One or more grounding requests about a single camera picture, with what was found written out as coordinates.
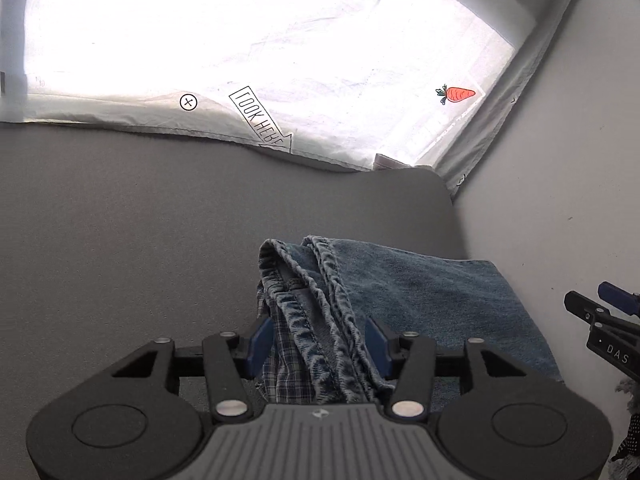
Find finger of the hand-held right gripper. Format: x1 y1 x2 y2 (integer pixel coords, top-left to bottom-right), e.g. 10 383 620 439
598 282 640 318
564 290 613 323

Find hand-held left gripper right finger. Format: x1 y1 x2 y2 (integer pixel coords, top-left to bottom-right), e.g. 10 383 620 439
365 317 527 418

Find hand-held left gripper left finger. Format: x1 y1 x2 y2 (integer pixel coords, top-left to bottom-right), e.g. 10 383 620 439
111 316 275 421

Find white printed cloth sheet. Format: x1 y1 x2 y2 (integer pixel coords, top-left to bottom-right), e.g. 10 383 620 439
0 0 591 196

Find checked cloth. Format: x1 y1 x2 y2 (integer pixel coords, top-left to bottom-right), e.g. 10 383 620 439
255 280 323 406

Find blue denim jeans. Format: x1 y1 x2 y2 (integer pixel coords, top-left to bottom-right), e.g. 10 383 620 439
257 235 563 406

